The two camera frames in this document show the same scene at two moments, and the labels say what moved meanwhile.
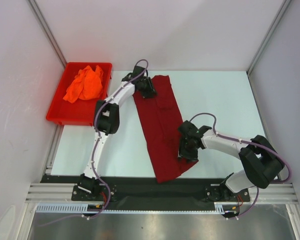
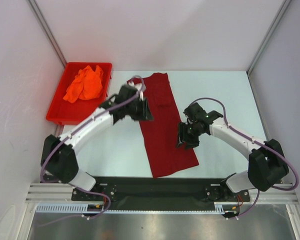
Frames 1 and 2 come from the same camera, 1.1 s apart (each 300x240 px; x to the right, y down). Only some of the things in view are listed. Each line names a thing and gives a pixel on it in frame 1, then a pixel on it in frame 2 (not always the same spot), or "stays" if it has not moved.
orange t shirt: (86, 85) stays
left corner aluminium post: (44, 26) stays
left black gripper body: (146, 88) → (137, 110)
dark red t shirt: (161, 120) stays
